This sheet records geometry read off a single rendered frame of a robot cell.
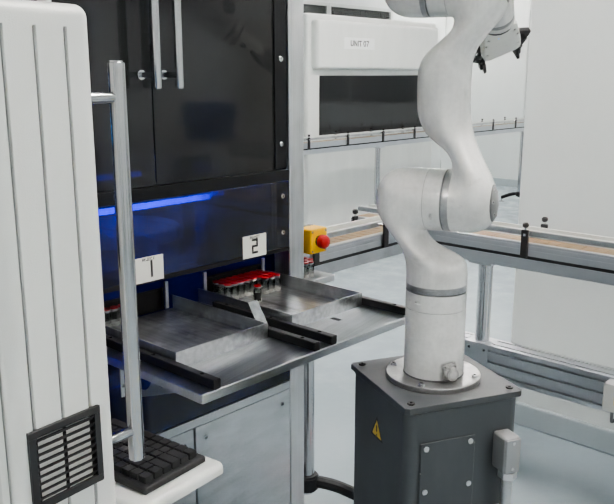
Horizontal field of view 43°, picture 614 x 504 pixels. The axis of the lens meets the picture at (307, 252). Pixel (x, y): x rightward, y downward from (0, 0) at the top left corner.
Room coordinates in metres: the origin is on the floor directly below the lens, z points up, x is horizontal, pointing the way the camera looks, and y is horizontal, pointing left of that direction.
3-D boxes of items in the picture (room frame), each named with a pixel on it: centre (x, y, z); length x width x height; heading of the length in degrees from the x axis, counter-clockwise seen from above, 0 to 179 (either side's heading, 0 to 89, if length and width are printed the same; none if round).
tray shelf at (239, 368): (1.77, 0.14, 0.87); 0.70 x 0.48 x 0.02; 137
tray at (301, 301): (1.94, 0.07, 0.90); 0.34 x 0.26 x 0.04; 47
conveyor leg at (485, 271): (2.60, -0.62, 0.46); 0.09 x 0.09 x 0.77; 47
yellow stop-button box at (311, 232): (2.20, -0.01, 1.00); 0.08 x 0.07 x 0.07; 47
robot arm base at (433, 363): (1.49, -0.26, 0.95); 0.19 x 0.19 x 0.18
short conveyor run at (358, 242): (2.51, -0.10, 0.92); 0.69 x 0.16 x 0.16; 137
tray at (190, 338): (1.69, 0.30, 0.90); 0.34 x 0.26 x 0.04; 47
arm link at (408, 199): (1.51, -0.23, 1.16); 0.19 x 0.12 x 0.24; 66
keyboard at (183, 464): (1.30, 0.38, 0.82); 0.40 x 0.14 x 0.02; 54
